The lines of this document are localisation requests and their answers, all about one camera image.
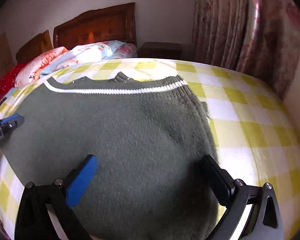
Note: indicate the yellow checked bedsheet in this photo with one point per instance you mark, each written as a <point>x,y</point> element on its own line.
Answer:
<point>252,120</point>

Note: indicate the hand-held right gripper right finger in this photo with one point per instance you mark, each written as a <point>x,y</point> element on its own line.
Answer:
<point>216,180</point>

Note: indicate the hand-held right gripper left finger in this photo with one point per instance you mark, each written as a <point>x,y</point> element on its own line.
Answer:
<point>81,181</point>

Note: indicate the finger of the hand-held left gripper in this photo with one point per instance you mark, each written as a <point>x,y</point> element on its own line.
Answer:
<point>10,118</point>
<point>15,125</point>

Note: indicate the light wooden wardrobe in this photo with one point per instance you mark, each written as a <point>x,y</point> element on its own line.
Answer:
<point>1,55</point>

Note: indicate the green knit sweater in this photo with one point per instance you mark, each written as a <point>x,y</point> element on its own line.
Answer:
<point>115,135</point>

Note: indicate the pink floral quilt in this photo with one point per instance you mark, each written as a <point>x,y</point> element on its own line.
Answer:
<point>37,65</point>

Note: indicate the pink floral curtain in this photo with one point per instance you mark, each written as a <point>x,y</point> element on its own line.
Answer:
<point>245,30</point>

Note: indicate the large carved wooden headboard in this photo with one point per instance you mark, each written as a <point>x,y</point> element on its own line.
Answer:
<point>97,25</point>

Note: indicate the dark wooden nightstand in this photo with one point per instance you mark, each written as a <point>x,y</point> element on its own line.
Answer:
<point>162,51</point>

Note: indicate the red patterned blanket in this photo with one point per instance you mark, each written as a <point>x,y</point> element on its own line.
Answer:
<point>7,80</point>

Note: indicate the small wooden headboard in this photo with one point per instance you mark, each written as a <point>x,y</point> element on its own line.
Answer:
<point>33,47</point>

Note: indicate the light blue floral quilt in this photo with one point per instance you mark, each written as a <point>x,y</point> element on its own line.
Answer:
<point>95,51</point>

